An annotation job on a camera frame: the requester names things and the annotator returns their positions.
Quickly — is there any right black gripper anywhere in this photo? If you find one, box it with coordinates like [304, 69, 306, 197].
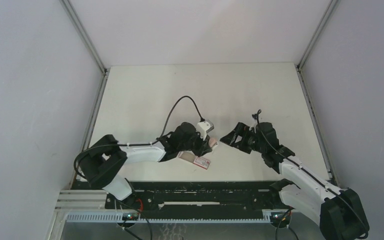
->
[220, 122, 266, 155]

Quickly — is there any left corner aluminium post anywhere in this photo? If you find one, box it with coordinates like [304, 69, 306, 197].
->
[59, 0, 108, 75]

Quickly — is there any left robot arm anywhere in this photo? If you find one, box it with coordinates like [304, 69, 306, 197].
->
[73, 120, 216, 209]

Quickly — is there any right circuit board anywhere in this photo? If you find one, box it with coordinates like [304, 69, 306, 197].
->
[270, 212, 291, 223]

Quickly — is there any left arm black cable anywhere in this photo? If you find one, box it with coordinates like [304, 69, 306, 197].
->
[73, 95, 206, 240]

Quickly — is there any aluminium rail frame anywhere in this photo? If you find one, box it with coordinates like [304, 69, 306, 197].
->
[54, 188, 357, 213]

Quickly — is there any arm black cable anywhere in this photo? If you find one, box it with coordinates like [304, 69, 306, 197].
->
[251, 109, 370, 240]
[73, 95, 206, 240]

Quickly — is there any right corner aluminium post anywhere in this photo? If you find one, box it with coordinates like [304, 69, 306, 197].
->
[296, 0, 341, 72]

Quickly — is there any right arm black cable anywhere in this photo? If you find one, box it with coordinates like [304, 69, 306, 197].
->
[251, 109, 370, 240]

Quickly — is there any red white staple box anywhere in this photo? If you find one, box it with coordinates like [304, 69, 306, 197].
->
[177, 151, 211, 170]

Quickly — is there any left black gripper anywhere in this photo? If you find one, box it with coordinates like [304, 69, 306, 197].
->
[178, 129, 212, 158]

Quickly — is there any white cable duct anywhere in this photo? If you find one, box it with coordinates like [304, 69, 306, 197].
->
[65, 212, 274, 224]

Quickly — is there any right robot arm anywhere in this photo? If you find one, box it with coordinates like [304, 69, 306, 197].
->
[220, 122, 370, 240]

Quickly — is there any circuit board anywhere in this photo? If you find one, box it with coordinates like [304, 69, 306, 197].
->
[122, 213, 140, 222]
[270, 212, 291, 223]

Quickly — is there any corner aluminium post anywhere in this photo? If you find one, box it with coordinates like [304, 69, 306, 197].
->
[296, 0, 341, 72]
[59, 0, 108, 75]

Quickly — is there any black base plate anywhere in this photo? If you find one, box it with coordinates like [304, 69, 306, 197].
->
[71, 180, 337, 221]

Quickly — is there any left circuit board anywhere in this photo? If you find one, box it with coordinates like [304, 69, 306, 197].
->
[122, 213, 140, 222]

